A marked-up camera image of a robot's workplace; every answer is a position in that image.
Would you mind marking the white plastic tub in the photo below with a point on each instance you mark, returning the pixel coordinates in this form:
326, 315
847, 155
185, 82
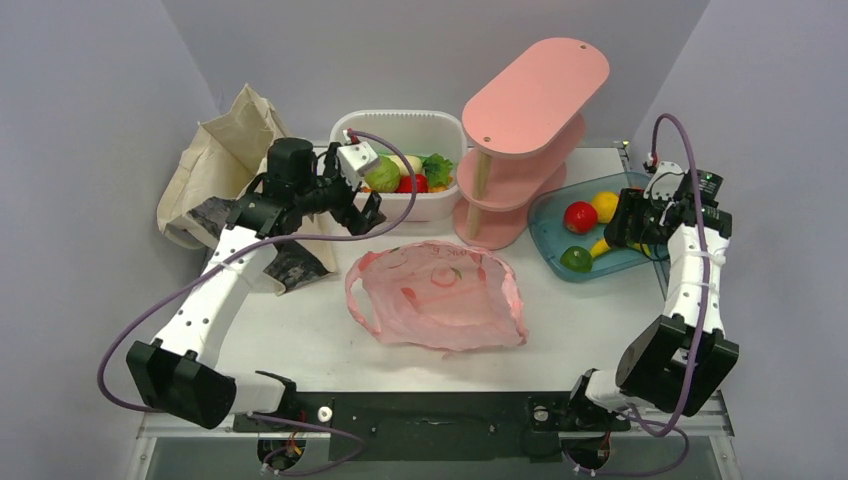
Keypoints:
420, 133

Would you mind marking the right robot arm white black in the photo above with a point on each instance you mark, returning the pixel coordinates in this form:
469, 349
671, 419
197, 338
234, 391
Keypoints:
683, 356

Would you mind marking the white radish with leaves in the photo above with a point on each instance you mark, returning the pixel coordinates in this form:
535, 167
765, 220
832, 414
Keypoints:
432, 173

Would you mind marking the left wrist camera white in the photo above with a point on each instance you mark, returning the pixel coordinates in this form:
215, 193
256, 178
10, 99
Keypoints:
356, 161

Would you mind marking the yellow lemon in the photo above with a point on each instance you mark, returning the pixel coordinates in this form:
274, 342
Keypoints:
605, 204

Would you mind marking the small green lime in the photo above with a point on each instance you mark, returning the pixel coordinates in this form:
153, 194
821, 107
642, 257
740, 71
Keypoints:
577, 259

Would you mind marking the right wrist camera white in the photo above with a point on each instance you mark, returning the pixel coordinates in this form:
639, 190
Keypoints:
665, 182

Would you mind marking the red bell pepper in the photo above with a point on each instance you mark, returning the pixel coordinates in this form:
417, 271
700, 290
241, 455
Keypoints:
414, 184

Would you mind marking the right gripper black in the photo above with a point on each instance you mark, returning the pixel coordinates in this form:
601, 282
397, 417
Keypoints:
630, 207

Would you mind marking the red apple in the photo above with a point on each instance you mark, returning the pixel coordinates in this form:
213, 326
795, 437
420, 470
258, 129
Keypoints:
580, 217

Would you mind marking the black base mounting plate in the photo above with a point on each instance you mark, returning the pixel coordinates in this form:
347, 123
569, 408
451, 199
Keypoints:
444, 426

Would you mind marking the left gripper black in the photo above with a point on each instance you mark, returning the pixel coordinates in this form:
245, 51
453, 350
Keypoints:
357, 222

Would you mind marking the pink three-tier shelf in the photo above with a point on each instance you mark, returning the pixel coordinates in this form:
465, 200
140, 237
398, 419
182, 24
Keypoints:
522, 126

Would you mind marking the yellow banana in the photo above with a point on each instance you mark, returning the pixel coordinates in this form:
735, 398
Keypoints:
601, 248

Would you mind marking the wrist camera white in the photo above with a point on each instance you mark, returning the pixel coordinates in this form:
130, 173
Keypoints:
356, 161
665, 182

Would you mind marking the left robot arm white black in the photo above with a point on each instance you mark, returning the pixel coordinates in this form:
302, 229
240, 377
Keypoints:
176, 372

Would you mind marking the teal plastic tray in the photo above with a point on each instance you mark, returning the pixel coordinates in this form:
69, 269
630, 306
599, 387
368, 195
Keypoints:
552, 239

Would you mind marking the beige canvas tote bag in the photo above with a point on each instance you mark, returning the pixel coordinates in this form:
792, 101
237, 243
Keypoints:
224, 156

